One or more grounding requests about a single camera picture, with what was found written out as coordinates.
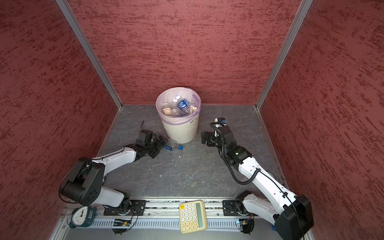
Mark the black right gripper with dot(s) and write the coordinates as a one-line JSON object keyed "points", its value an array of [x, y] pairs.
{"points": [[211, 135]]}

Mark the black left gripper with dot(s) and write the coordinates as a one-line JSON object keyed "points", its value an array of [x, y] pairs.
{"points": [[156, 140]]}

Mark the clear bottle blue cap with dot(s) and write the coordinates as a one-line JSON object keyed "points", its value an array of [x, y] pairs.
{"points": [[171, 145]]}

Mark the small bottle blue label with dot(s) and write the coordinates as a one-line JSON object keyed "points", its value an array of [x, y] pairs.
{"points": [[183, 105]]}

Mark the clear bottle green band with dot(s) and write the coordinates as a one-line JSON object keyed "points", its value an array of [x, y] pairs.
{"points": [[193, 108]]}

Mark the clear bottle orange label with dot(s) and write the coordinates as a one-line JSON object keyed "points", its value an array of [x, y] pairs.
{"points": [[166, 109]]}

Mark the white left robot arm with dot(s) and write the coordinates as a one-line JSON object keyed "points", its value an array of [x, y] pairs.
{"points": [[84, 183]]}

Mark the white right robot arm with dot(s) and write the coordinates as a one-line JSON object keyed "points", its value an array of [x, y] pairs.
{"points": [[267, 189]]}

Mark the cream ribbed waste bin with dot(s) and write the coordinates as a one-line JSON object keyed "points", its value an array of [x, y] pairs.
{"points": [[182, 133]]}

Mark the pink bin liner bag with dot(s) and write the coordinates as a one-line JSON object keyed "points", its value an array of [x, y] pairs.
{"points": [[169, 96]]}

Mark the yellow calculator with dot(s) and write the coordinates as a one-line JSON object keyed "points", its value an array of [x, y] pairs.
{"points": [[193, 217]]}

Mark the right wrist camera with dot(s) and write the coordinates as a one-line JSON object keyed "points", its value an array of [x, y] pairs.
{"points": [[221, 121]]}

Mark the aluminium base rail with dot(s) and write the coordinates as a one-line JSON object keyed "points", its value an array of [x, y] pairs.
{"points": [[151, 213]]}

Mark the aluminium corner post left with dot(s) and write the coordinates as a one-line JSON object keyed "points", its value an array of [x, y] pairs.
{"points": [[79, 33]]}

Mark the aluminium corner post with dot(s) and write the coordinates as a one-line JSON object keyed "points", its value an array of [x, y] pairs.
{"points": [[79, 33], [290, 37]]}

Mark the aluminium corner post right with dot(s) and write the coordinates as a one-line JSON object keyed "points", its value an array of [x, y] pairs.
{"points": [[290, 37]]}

